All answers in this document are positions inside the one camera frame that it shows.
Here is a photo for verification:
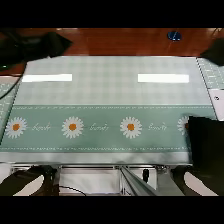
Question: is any blue round object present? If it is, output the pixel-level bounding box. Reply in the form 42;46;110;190
167;30;183;42

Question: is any black garment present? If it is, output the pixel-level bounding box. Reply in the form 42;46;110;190
199;37;224;68
0;29;75;72
185;114;224;174

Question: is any silver frame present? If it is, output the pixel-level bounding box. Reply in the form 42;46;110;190
0;161;194;197

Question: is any black cable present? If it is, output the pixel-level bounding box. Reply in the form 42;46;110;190
57;185;88;197

